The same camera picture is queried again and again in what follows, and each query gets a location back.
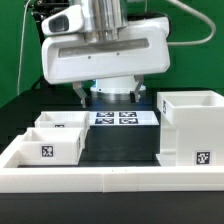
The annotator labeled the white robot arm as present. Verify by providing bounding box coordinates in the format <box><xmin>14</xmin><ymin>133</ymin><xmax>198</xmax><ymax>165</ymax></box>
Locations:
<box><xmin>42</xmin><ymin>0</ymin><xmax>170</xmax><ymax>107</ymax></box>

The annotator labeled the white drawer box rear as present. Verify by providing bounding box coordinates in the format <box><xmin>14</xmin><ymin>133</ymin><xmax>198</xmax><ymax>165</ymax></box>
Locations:
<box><xmin>34</xmin><ymin>111</ymin><xmax>90</xmax><ymax>133</ymax></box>

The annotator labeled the white drawer box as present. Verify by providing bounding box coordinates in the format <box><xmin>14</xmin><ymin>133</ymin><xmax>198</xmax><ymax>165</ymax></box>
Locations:
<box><xmin>18</xmin><ymin>128</ymin><xmax>85</xmax><ymax>165</ymax></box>
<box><xmin>34</xmin><ymin>111</ymin><xmax>90</xmax><ymax>133</ymax></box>

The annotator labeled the white plastic border frame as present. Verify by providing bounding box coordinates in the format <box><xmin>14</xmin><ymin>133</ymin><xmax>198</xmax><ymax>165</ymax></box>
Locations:
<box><xmin>0</xmin><ymin>136</ymin><xmax>224</xmax><ymax>193</ymax></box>

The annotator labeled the white cable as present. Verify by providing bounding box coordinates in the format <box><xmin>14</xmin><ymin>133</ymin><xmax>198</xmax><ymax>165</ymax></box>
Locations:
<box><xmin>16</xmin><ymin>0</ymin><xmax>34</xmax><ymax>98</ymax></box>

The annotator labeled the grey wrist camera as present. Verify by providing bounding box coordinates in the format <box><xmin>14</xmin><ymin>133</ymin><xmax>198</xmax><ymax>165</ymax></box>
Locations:
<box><xmin>41</xmin><ymin>5</ymin><xmax>84</xmax><ymax>36</ymax></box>

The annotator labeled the black camera stand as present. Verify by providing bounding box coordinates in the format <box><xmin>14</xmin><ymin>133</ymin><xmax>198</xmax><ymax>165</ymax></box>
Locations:
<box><xmin>32</xmin><ymin>0</ymin><xmax>84</xmax><ymax>84</ymax></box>

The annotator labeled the white fiducial marker sheet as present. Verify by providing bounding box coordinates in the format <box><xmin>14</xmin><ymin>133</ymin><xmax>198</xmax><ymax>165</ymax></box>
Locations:
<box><xmin>90</xmin><ymin>111</ymin><xmax>159</xmax><ymax>126</ymax></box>

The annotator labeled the white drawer cabinet housing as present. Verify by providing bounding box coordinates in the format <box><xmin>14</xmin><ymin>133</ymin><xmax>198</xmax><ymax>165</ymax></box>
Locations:
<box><xmin>157</xmin><ymin>90</ymin><xmax>224</xmax><ymax>166</ymax></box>

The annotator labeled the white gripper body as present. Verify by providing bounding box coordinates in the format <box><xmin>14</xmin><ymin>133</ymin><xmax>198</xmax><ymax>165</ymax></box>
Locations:
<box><xmin>42</xmin><ymin>17</ymin><xmax>170</xmax><ymax>84</ymax></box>

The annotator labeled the white drawer box front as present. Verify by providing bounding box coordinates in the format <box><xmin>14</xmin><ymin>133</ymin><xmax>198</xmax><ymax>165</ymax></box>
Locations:
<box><xmin>18</xmin><ymin>128</ymin><xmax>85</xmax><ymax>165</ymax></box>

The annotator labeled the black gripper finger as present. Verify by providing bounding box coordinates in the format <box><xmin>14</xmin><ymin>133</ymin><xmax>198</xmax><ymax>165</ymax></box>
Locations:
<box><xmin>72</xmin><ymin>82</ymin><xmax>87</xmax><ymax>107</ymax></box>
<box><xmin>130</xmin><ymin>75</ymin><xmax>144</xmax><ymax>103</ymax></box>

